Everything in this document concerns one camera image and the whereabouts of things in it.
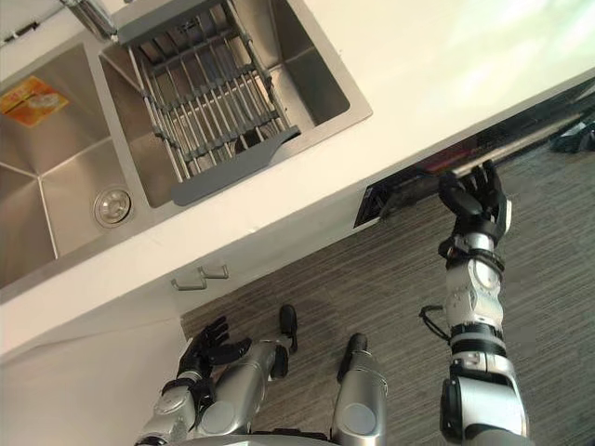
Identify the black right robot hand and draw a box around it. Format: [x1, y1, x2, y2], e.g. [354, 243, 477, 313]
[438, 159, 514, 234]

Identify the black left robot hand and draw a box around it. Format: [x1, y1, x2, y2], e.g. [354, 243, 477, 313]
[176, 316, 253, 382]

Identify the black dishwasher door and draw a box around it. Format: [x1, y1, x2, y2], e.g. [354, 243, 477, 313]
[353, 77, 595, 229]

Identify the round steel sink drain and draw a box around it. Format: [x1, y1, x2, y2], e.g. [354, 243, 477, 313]
[92, 187, 133, 229]

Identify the stainless steel double sink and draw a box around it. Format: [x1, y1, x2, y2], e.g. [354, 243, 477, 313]
[0, 0, 375, 290]

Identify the orange yellow sink sticker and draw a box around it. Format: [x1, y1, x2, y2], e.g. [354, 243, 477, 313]
[0, 75, 71, 129]

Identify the dark object on floor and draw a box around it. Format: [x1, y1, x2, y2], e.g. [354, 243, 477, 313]
[548, 121, 595, 154]

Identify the white kitchen counter cabinet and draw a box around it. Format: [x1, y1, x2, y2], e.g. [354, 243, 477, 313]
[0, 0, 595, 446]

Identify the silver right robot leg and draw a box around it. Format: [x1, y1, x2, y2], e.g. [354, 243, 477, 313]
[330, 333, 390, 446]

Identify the grey metal dish drainer rack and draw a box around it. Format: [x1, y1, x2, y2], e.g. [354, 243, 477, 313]
[110, 0, 301, 208]

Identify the chrome kitchen faucet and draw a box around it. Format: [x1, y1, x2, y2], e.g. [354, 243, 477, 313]
[59, 0, 123, 41]

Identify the grey cabinet door handle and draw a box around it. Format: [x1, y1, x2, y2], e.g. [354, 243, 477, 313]
[196, 263, 231, 280]
[169, 271, 210, 292]

